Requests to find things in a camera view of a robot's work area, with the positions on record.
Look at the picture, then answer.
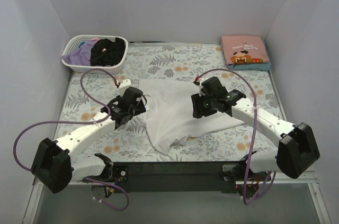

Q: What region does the white t shirt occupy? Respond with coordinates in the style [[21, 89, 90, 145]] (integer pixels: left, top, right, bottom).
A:
[[139, 79, 243, 155]]

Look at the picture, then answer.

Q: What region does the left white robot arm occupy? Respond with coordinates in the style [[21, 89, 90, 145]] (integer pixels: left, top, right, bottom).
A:
[[31, 87, 146, 193]]

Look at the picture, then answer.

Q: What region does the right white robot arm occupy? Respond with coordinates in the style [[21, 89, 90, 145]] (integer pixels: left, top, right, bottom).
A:
[[191, 77, 320, 180]]

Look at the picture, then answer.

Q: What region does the floral table mat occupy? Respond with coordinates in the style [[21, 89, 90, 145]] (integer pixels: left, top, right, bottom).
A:
[[55, 45, 286, 162]]

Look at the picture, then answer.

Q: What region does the folded pink t shirt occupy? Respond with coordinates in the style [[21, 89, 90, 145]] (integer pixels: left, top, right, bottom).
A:
[[221, 35, 269, 65]]

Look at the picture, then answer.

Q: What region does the black garment in basket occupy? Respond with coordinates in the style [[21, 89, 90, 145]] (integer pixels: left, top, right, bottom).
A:
[[90, 38, 126, 67]]

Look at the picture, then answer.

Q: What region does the purple garment in basket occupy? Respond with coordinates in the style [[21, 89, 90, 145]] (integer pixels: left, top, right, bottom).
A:
[[63, 39, 99, 66]]

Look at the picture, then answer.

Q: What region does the white plastic laundry basket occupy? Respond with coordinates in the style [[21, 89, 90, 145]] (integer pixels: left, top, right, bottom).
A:
[[61, 35, 129, 74]]

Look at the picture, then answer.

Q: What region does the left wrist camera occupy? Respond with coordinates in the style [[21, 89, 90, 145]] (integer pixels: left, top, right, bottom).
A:
[[117, 79, 131, 96]]

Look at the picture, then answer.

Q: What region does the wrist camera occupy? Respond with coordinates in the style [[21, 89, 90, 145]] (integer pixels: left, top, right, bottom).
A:
[[117, 79, 131, 96], [193, 76, 207, 96]]

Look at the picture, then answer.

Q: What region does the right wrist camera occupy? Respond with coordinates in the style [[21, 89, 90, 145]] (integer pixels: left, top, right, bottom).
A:
[[193, 76, 207, 96]]

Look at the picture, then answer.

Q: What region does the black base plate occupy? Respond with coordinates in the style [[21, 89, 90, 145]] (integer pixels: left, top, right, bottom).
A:
[[82, 162, 272, 200]]

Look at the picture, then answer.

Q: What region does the aluminium frame rail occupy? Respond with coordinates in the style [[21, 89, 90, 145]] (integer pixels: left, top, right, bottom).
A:
[[23, 171, 330, 223]]

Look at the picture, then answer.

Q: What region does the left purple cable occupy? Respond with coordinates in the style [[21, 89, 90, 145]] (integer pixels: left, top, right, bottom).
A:
[[13, 68, 130, 211]]

